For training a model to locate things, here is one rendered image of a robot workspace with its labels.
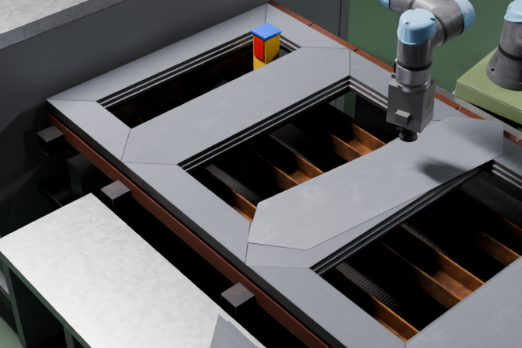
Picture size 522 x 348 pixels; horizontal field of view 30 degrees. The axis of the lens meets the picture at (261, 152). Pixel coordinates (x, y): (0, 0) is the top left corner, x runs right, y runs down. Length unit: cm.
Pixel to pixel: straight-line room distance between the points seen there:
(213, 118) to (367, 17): 219
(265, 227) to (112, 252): 35
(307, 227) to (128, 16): 83
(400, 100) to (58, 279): 83
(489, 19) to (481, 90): 184
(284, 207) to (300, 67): 55
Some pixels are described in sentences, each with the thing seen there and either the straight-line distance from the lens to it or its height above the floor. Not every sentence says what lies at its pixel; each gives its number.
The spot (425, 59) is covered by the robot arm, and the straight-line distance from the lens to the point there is 206.
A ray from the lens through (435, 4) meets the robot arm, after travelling 212.
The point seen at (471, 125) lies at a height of 85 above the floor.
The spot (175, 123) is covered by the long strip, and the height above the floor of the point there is 85.
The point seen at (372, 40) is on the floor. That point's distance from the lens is 432.
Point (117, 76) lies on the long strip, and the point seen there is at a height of 84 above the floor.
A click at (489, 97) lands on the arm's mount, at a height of 72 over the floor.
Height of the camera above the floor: 225
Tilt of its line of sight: 38 degrees down
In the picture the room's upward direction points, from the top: straight up
